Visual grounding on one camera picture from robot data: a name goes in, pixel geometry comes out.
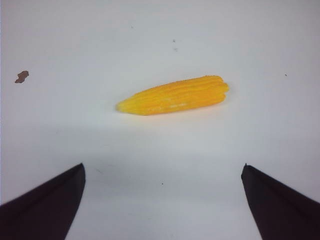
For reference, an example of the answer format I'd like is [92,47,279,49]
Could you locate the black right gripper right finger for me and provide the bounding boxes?
[241,164,320,240]

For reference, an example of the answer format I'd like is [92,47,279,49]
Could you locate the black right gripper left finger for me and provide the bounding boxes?
[0,164,86,240]

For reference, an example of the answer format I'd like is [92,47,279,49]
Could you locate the yellow corn cob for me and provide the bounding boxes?
[116,75,229,116]

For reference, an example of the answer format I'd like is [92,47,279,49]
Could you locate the small brown table stain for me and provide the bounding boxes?
[14,70,29,84]

